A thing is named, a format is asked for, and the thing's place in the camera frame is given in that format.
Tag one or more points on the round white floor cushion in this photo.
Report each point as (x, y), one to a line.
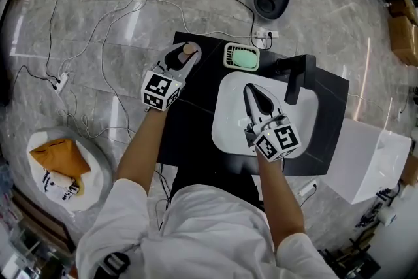
(94, 166)

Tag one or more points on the cardboard box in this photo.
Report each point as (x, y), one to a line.
(403, 8)
(403, 40)

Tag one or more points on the person's white shirt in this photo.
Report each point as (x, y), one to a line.
(202, 238)

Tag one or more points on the black sink countertop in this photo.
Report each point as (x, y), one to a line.
(186, 130)

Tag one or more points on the person's right forearm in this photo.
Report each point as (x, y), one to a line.
(281, 202)

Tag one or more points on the white sink basin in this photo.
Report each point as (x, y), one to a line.
(232, 127)

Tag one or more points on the green soap bar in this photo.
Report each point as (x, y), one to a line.
(244, 58)

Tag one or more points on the black faucet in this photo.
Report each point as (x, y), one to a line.
(298, 75)

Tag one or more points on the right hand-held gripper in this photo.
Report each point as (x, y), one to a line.
(277, 140)

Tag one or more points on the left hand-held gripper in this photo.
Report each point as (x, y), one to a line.
(160, 89)

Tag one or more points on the small white pillow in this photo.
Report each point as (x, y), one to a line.
(60, 178)

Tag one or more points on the person's left forearm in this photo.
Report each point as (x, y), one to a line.
(140, 153)

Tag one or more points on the white cabinet block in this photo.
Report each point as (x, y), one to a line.
(365, 160)

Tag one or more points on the white power strip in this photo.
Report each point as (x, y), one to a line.
(307, 188)
(267, 34)
(62, 83)

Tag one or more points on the cluttered storage shelf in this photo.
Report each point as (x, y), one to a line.
(29, 238)

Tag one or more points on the small tan cylindrical object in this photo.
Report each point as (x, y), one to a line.
(188, 49)

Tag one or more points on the pale green soap dish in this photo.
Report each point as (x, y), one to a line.
(228, 55)

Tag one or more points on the black white striped cloth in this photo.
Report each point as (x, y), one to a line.
(67, 191)

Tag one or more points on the orange pillow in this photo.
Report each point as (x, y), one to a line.
(60, 158)

